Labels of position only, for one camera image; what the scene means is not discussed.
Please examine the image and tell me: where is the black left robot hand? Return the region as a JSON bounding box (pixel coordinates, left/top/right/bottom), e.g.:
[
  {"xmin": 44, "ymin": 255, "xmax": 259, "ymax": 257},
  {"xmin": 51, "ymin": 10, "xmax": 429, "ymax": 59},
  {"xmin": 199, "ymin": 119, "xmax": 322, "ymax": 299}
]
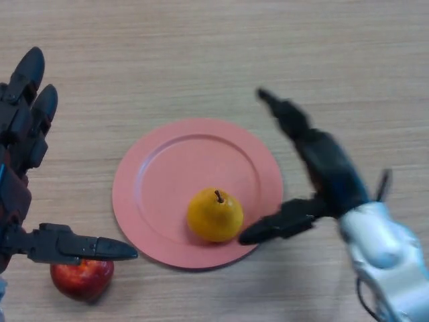
[{"xmin": 0, "ymin": 46, "xmax": 139, "ymax": 274}]

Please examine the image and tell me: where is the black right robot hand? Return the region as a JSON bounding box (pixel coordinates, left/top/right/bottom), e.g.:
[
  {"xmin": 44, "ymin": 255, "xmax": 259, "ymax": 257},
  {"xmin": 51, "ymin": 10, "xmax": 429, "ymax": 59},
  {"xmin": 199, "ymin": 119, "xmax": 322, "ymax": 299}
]
[{"xmin": 238, "ymin": 87, "xmax": 371, "ymax": 246}]

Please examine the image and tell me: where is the yellow pear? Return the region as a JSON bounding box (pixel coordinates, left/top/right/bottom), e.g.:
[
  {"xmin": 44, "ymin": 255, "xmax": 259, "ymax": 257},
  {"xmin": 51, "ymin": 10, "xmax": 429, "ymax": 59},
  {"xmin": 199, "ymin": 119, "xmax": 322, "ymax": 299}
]
[{"xmin": 186, "ymin": 186, "xmax": 245, "ymax": 243}]

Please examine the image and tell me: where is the pink round plate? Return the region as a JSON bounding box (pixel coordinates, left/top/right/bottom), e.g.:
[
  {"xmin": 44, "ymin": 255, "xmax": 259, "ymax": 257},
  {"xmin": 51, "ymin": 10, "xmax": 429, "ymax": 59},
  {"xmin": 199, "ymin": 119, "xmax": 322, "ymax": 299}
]
[{"xmin": 111, "ymin": 117, "xmax": 284, "ymax": 271}]

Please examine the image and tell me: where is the red apple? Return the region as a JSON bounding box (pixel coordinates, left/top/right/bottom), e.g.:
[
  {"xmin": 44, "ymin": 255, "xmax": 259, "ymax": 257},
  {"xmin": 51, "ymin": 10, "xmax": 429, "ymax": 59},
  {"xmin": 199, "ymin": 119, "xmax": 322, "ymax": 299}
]
[{"xmin": 50, "ymin": 258, "xmax": 115, "ymax": 302}]

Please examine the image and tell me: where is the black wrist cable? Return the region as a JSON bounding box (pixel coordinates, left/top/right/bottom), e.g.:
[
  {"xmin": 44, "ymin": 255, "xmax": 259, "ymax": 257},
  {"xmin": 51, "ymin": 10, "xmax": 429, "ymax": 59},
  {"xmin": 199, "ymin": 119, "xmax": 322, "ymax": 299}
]
[{"xmin": 355, "ymin": 169, "xmax": 393, "ymax": 319}]

